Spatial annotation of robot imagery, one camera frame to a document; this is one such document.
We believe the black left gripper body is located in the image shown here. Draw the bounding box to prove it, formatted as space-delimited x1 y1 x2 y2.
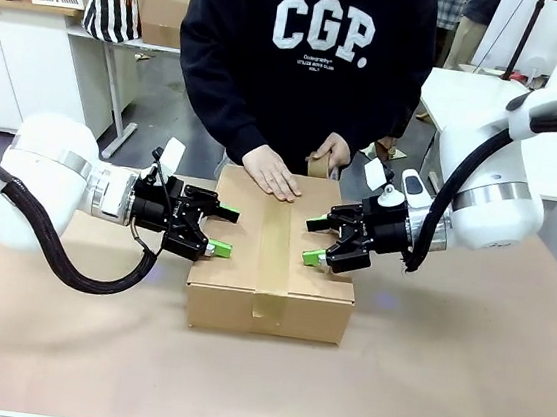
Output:
129 174 191 240

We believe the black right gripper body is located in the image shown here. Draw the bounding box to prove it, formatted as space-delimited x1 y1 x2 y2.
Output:
352 196 415 265

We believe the brown packing tape roll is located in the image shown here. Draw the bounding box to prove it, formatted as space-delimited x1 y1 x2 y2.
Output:
303 151 344 182

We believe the large brown cardboard box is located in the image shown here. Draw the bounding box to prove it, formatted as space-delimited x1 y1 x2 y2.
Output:
180 160 369 348

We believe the person's left forearm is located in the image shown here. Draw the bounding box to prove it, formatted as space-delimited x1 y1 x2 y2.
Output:
329 58 434 160

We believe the person's right forearm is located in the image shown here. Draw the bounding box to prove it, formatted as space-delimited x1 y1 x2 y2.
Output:
167 40 283 169

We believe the open brown cardboard box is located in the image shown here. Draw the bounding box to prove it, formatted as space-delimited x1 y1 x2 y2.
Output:
131 0 195 51

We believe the person's left hand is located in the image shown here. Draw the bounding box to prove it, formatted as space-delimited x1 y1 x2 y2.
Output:
312 129 356 172

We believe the person's right hand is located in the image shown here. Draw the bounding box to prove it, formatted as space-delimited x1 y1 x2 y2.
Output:
237 142 308 205

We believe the brown tape strip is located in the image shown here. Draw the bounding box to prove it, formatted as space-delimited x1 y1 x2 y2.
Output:
248 195 302 329

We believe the white table with metal legs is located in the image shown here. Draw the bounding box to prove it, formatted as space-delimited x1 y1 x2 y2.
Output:
52 22 184 167

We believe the person in black sweatshirt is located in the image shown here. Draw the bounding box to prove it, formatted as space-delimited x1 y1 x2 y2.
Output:
166 0 442 186

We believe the black white striped bag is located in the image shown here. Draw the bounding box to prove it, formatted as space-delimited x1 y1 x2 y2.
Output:
79 0 146 47

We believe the person in khaki trousers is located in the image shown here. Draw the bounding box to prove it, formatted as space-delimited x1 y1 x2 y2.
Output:
443 0 506 76

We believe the person in plaid shirt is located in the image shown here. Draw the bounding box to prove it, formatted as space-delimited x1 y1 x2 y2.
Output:
427 0 472 73

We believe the black stand pole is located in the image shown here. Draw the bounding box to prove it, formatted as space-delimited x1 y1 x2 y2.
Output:
502 0 546 84

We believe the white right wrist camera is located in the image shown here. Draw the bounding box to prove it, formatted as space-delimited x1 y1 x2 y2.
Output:
358 156 414 213

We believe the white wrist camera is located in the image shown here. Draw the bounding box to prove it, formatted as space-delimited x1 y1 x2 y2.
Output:
146 135 190 189
358 156 414 213

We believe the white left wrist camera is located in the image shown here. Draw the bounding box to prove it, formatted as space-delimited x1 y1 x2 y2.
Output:
146 135 190 189

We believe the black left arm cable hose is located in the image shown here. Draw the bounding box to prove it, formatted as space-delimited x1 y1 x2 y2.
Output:
0 145 175 303

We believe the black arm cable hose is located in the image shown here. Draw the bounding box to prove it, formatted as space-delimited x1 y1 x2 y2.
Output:
398 75 557 292
0 145 175 303

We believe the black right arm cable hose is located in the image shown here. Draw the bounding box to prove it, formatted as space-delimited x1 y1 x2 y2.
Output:
398 75 557 292

